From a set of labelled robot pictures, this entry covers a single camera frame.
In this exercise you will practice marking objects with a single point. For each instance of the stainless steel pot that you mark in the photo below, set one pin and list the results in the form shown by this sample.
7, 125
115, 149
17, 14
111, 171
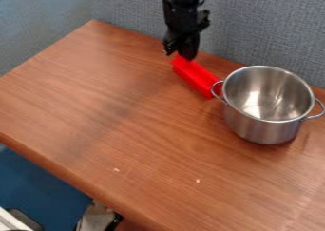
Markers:
268, 102

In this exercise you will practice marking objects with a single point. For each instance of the grey table leg bracket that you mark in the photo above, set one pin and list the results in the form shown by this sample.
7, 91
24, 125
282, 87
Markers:
99, 218

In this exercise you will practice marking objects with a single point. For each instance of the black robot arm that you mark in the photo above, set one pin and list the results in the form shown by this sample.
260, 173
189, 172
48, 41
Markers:
185, 22

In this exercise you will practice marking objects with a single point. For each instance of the white device corner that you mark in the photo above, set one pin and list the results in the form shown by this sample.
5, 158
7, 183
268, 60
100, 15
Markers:
13, 220

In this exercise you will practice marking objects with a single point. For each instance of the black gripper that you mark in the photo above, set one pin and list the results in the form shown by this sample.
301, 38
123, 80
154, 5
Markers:
185, 22

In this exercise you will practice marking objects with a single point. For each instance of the red rectangular block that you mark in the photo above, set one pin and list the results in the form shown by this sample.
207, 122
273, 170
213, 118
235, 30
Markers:
198, 77

